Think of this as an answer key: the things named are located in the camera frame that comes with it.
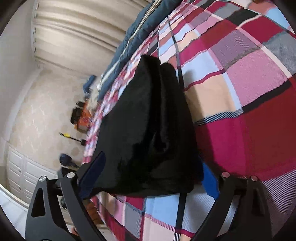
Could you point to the yellow and black tool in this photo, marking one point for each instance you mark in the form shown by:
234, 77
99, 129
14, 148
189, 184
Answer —
69, 136

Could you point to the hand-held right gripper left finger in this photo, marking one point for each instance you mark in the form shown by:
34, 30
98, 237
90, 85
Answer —
92, 176

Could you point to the dark blue quilt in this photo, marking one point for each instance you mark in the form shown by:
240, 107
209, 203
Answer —
129, 39

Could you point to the wooden bed frame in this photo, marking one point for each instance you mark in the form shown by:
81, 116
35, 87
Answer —
94, 213

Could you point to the round dark blue object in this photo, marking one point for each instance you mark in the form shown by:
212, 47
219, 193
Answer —
64, 160

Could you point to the orange and black bag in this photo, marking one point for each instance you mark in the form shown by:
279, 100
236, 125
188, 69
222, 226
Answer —
81, 115

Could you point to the plaid bed sheet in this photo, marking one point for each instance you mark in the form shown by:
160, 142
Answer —
242, 92

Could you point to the black pants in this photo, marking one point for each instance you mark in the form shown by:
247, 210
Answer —
143, 127

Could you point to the white panelled cabinet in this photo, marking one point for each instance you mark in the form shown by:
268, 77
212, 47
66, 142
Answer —
23, 173

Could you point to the beige curtain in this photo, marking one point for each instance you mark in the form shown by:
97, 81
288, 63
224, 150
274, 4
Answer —
81, 30

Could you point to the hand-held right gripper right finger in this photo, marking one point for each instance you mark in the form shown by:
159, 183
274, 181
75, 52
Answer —
210, 183

